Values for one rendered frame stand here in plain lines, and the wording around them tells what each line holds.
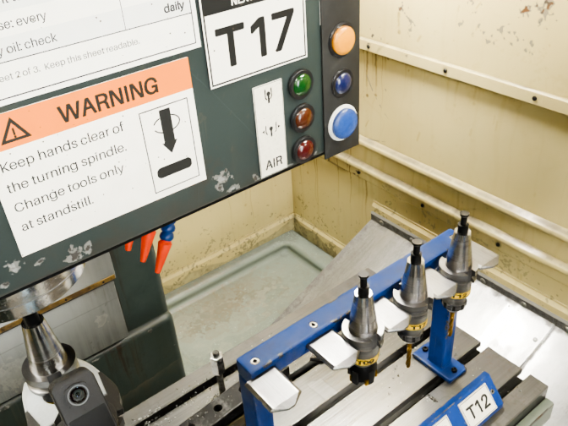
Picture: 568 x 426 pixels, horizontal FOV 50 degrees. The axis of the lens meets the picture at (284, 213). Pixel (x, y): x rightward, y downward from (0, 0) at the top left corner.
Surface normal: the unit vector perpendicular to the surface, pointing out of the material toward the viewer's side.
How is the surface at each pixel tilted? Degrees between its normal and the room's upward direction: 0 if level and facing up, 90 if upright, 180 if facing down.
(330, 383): 0
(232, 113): 90
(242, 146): 90
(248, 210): 90
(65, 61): 90
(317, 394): 0
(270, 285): 0
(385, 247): 24
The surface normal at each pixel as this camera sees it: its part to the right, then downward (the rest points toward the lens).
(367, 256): -0.38, -0.59
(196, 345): -0.06, -0.83
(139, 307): 0.62, 0.41
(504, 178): -0.78, 0.39
